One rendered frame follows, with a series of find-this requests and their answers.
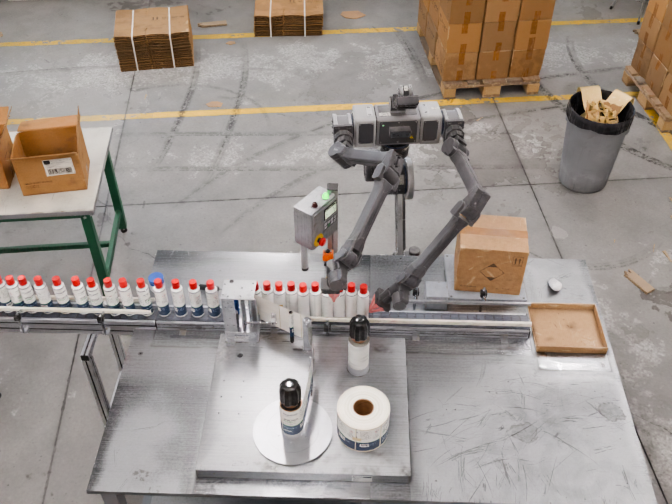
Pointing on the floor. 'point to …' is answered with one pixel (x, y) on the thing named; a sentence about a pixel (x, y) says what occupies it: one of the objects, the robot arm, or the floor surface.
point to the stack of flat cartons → (153, 38)
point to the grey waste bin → (588, 158)
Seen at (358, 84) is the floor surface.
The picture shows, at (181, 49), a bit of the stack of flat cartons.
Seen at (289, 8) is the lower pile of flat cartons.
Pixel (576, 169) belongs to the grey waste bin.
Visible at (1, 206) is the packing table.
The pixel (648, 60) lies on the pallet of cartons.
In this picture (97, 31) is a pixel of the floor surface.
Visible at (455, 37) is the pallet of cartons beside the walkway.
